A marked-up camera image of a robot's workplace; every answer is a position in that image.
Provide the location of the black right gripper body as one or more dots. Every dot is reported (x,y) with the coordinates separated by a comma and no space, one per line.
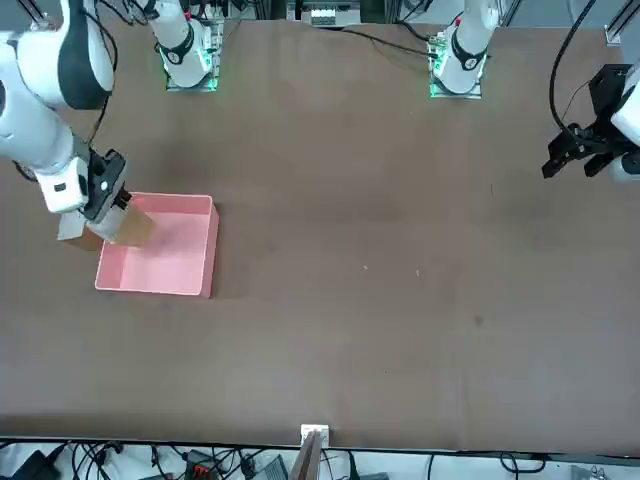
(105,185)

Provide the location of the grey metal clamp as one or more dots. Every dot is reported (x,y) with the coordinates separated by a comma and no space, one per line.
(592,472)

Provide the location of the black hub with ports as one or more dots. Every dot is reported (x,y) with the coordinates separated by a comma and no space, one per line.
(197,462)

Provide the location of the white post bracket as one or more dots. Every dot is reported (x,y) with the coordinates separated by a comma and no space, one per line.
(325,435)

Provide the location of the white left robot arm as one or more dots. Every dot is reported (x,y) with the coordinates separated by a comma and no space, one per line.
(467,50)

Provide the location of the aluminium frame rail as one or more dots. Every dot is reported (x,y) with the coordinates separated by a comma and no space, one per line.
(617,27)
(35,12)

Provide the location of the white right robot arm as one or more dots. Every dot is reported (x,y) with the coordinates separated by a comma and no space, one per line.
(30,130)

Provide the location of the vertical camera post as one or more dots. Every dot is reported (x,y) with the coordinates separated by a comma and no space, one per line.
(307,460)

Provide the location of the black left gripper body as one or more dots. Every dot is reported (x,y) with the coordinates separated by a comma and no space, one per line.
(607,92)

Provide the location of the kraft paper carton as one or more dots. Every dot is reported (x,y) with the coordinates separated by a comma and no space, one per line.
(137,227)
(87,242)

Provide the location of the black power adapter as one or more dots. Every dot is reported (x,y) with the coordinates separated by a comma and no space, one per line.
(35,467)

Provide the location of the pink plastic tray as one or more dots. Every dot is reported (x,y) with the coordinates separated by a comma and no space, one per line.
(165,270)

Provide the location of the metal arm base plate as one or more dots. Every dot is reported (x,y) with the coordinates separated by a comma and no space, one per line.
(192,88)
(450,94)

